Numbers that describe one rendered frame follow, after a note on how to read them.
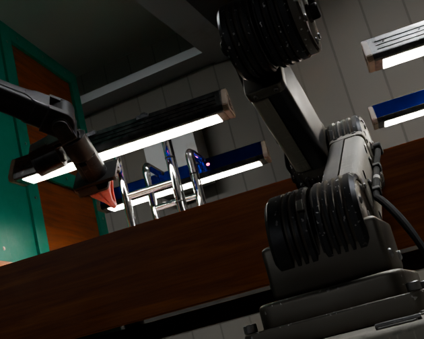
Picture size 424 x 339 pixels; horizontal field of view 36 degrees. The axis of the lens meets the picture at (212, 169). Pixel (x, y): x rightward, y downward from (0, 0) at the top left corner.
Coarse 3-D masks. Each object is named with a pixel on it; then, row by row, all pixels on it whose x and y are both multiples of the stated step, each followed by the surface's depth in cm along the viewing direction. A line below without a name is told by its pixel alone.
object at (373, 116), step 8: (400, 96) 213; (408, 96) 211; (416, 96) 210; (376, 104) 214; (384, 104) 213; (392, 104) 211; (400, 104) 210; (408, 104) 209; (416, 104) 208; (376, 112) 211; (384, 112) 210; (392, 112) 209; (400, 112) 208; (408, 112) 208; (376, 120) 210; (384, 120) 209; (376, 128) 215
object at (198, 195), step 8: (192, 152) 211; (192, 160) 209; (200, 160) 222; (144, 168) 213; (152, 168) 218; (192, 168) 208; (144, 176) 212; (192, 176) 208; (152, 184) 212; (192, 184) 208; (200, 184) 208; (152, 192) 210; (200, 192) 206; (152, 200) 210; (200, 200) 206; (152, 208) 209; (160, 208) 209
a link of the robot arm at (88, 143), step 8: (80, 136) 139; (72, 144) 137; (80, 144) 138; (88, 144) 140; (64, 152) 142; (72, 152) 139; (80, 152) 139; (88, 152) 140; (64, 160) 140; (72, 160) 141; (80, 160) 140
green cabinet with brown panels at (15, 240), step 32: (0, 32) 235; (0, 64) 230; (32, 64) 257; (64, 96) 278; (0, 128) 216; (32, 128) 239; (0, 160) 209; (0, 192) 203; (32, 192) 222; (64, 192) 249; (0, 224) 196; (32, 224) 217; (64, 224) 241; (96, 224) 270; (0, 256) 190
